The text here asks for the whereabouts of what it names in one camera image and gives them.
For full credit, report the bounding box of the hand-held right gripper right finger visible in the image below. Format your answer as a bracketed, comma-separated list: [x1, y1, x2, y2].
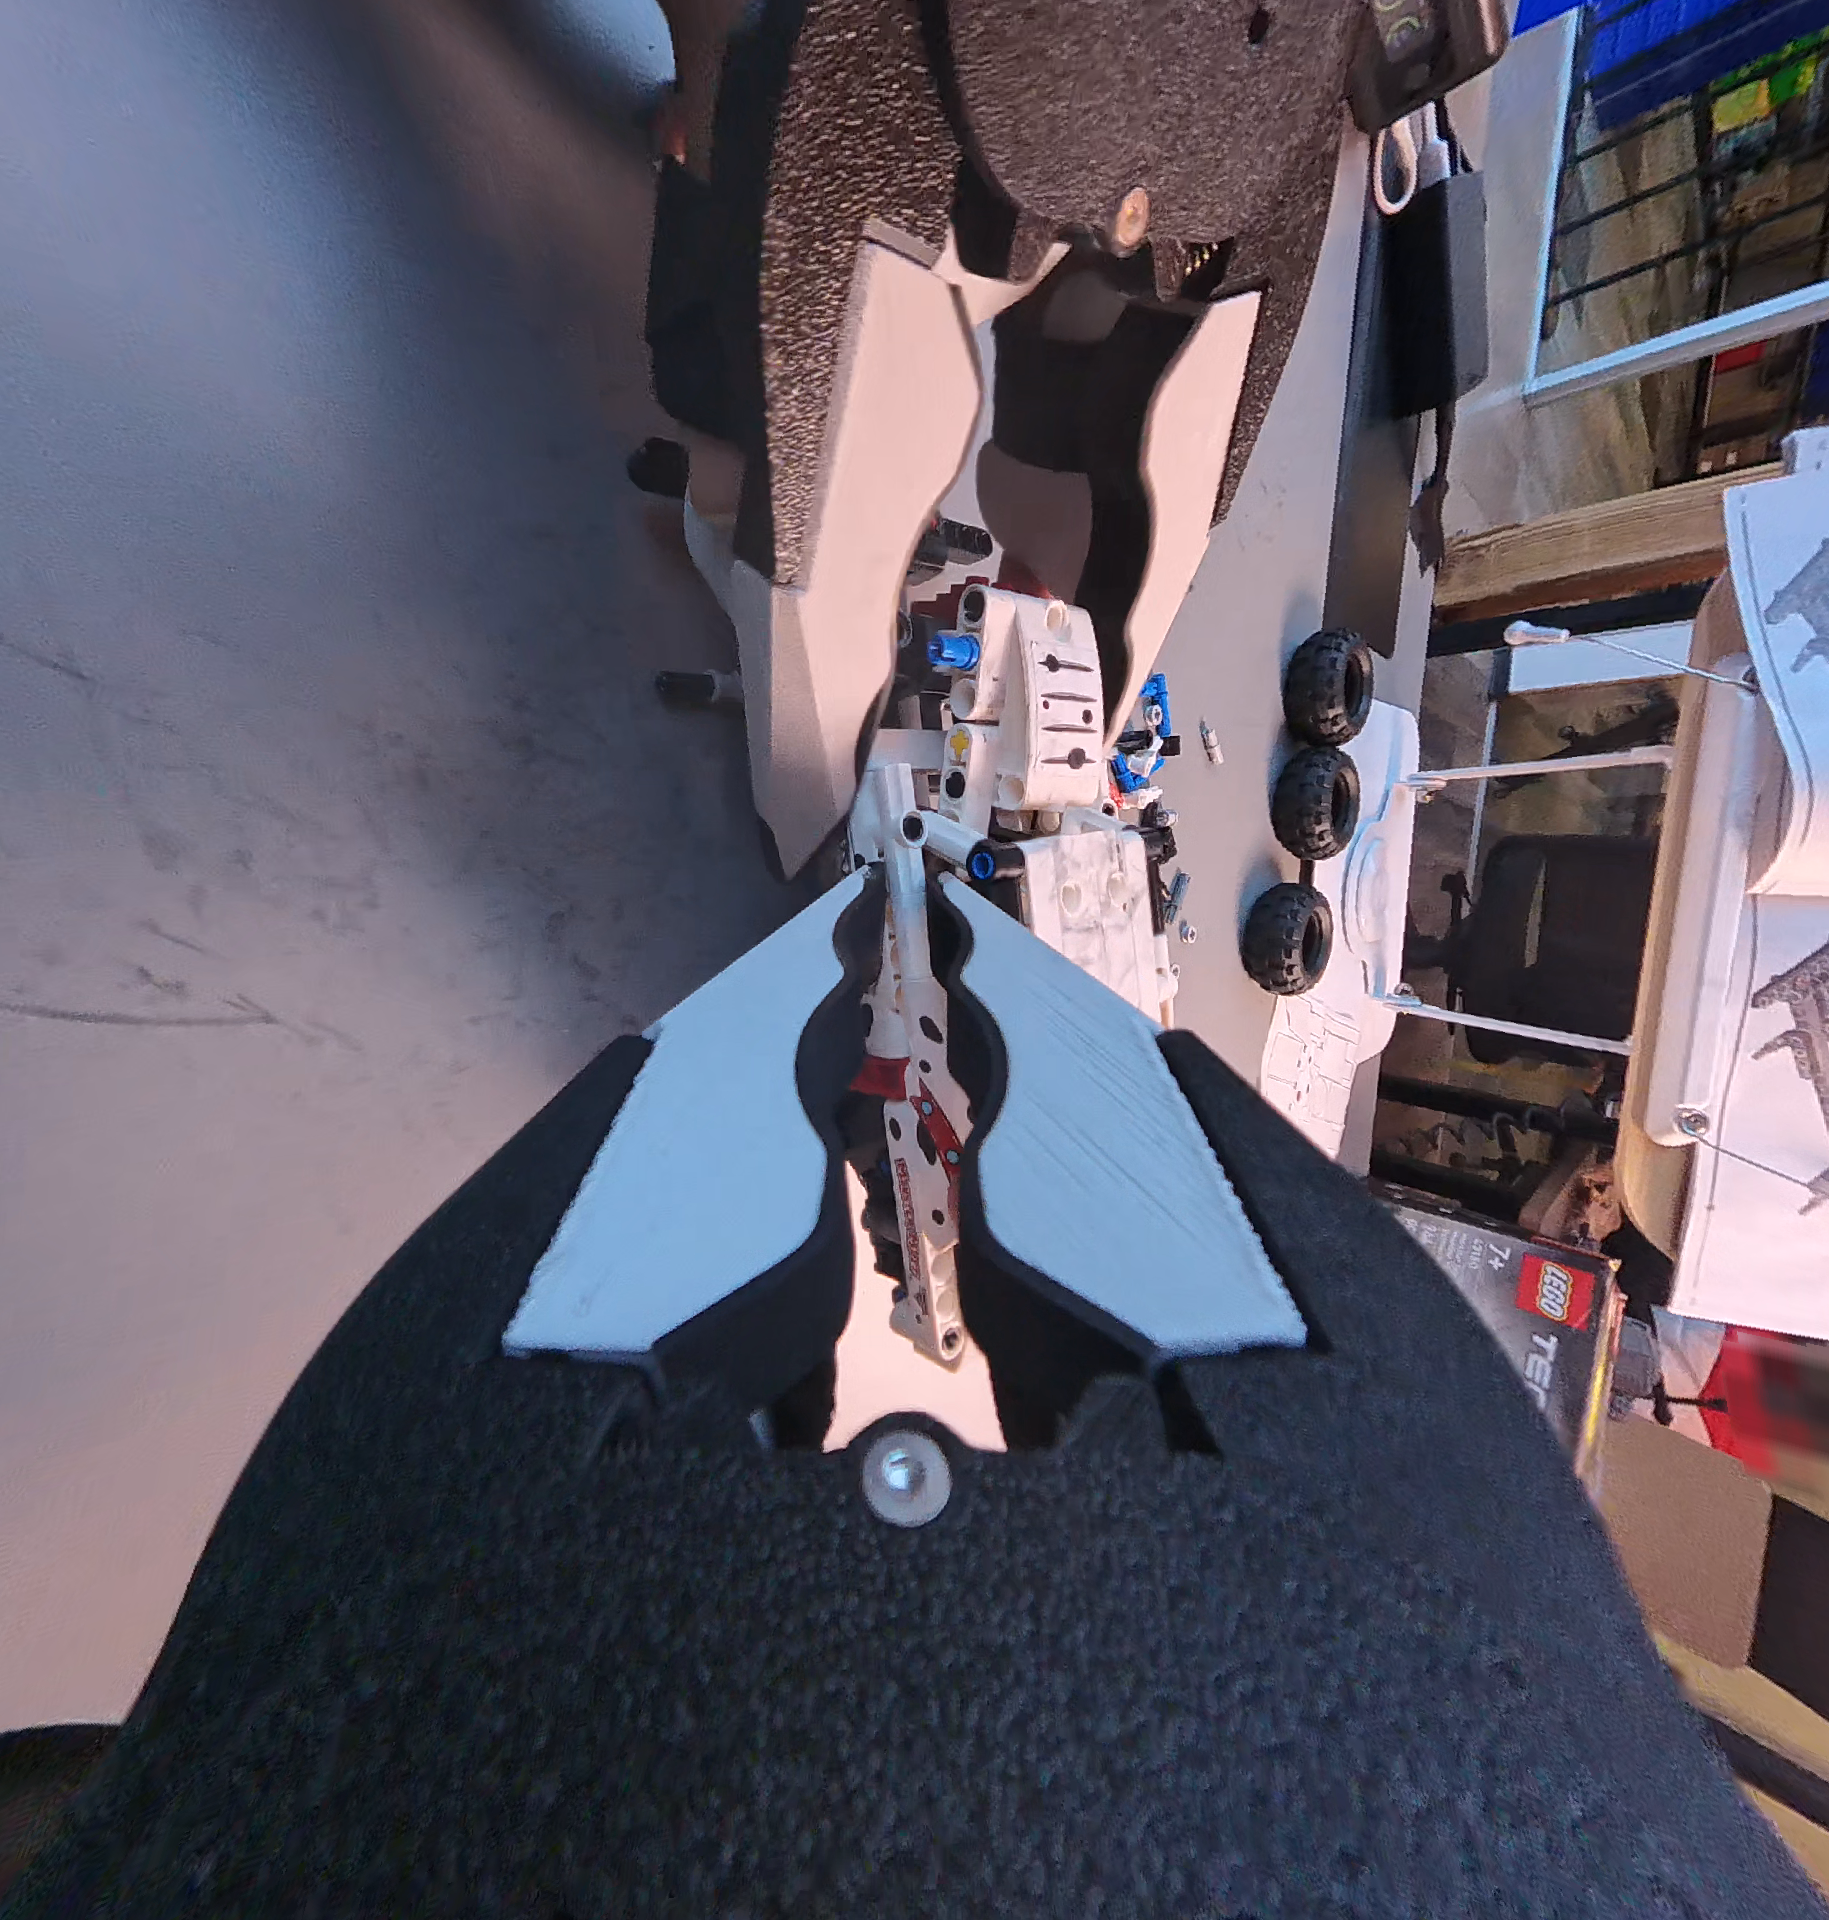
[937, 877, 1314, 1398]

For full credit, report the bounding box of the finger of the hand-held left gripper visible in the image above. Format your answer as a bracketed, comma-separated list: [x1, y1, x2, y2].
[1003, 285, 1267, 722]
[689, 225, 1007, 881]

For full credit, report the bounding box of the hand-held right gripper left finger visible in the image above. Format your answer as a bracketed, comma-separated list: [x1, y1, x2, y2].
[499, 871, 902, 1413]

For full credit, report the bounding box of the white brick-built truck model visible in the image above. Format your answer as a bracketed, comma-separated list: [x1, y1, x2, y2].
[630, 436, 1193, 1338]

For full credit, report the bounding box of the instruction booklet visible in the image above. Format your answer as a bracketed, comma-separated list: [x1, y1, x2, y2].
[1663, 421, 1829, 1352]

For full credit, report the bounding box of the grey desk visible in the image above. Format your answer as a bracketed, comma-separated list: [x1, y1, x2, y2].
[0, 0, 1516, 1803]

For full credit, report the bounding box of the white sticker sheet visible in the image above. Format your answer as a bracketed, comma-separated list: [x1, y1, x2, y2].
[1258, 976, 1403, 1158]

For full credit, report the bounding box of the black knobby toy tyre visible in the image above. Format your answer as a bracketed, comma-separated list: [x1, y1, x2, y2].
[1284, 629, 1374, 751]
[1270, 746, 1360, 863]
[1239, 881, 1335, 998]

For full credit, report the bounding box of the black power adapter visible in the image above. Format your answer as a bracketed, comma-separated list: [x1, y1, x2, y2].
[1389, 165, 1493, 423]

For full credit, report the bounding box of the white book stand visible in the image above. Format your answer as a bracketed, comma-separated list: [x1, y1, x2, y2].
[1341, 616, 1786, 1262]

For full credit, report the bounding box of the toy truck set box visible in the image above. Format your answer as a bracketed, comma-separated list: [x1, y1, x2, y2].
[1364, 1185, 1635, 1473]

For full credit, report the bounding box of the white cable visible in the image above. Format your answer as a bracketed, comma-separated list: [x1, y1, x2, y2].
[1364, 106, 1440, 212]

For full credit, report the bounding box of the wire mesh storage rack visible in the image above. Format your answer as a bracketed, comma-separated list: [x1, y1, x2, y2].
[1528, 61, 1829, 483]

